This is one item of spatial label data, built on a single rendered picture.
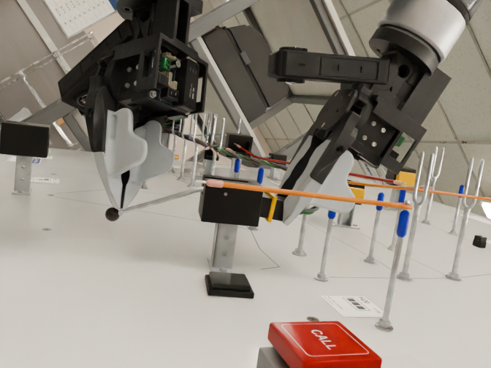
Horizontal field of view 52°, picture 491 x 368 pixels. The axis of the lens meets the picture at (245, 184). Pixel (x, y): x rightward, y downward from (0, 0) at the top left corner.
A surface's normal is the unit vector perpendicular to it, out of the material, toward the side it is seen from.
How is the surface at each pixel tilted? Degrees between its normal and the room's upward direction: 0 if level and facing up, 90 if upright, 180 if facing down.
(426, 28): 103
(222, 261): 98
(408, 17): 114
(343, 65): 97
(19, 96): 90
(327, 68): 97
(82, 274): 52
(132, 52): 119
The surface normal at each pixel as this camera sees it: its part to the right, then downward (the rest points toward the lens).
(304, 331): 0.14, -0.98
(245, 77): 0.34, 0.21
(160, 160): -0.49, -0.27
